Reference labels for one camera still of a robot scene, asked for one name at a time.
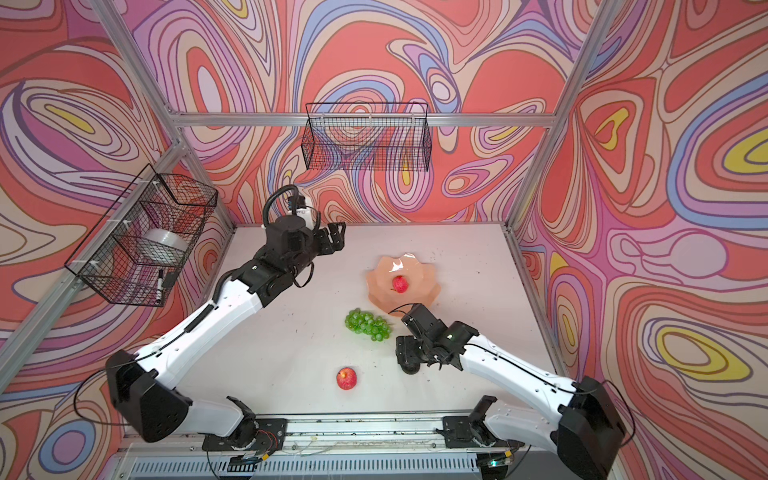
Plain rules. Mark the dark fake avocado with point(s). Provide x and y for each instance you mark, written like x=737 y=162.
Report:
x=409 y=364

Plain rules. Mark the green fake grape bunch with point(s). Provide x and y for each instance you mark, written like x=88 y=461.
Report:
x=366 y=323

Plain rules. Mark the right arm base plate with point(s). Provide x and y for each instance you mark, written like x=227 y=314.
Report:
x=462 y=432

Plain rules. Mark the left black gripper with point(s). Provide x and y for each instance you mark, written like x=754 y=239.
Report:
x=337 y=242

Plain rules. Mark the aluminium front rail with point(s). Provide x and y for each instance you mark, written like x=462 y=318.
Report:
x=367 y=446

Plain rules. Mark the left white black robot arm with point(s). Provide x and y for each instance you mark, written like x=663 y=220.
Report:
x=143 y=386

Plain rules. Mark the black marker pen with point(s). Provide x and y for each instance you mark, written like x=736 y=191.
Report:
x=159 y=295

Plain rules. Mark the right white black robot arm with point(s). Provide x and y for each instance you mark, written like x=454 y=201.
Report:
x=575 y=419

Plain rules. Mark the pink faceted fruit bowl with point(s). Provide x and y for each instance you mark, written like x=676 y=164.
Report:
x=422 y=277

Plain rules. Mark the left black wire basket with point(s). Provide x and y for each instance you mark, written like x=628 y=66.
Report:
x=115 y=268

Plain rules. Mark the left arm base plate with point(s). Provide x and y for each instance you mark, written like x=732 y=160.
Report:
x=262 y=435

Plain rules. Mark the red fake apple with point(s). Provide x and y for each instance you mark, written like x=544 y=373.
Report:
x=346 y=378
x=400 y=284

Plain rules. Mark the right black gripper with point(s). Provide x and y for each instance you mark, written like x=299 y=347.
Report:
x=405 y=349

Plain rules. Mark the black wire basket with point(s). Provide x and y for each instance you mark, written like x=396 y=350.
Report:
x=367 y=136
x=115 y=268

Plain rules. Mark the back black wire basket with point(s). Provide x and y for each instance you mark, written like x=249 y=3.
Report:
x=367 y=136

